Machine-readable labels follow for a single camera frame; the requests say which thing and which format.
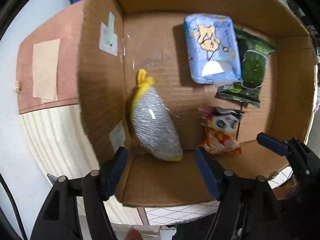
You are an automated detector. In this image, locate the operator hand fingertip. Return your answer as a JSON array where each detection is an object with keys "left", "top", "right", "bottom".
[{"left": 124, "top": 228, "right": 143, "bottom": 240}]

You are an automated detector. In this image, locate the brown cardboard box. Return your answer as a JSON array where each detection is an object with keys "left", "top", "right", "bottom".
[{"left": 78, "top": 0, "right": 316, "bottom": 207}]

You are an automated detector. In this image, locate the orange panda snack bag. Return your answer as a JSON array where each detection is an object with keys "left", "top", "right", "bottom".
[{"left": 198, "top": 106, "right": 246, "bottom": 155}]

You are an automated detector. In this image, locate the patterned white tablecloth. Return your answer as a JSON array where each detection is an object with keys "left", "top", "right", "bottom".
[{"left": 19, "top": 103, "right": 296, "bottom": 227}]

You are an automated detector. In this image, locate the silver yellow scrub sponge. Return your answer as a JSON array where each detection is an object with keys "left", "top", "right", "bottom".
[{"left": 130, "top": 69, "right": 183, "bottom": 161}]

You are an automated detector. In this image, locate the light blue tissue pack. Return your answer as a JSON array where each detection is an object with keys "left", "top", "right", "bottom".
[{"left": 183, "top": 14, "right": 241, "bottom": 87}]

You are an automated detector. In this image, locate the green wet wipes pack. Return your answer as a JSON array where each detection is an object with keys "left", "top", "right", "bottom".
[{"left": 216, "top": 29, "right": 277, "bottom": 108}]

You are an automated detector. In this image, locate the pink table mat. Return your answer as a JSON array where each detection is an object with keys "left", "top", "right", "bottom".
[{"left": 15, "top": 0, "right": 85, "bottom": 114}]

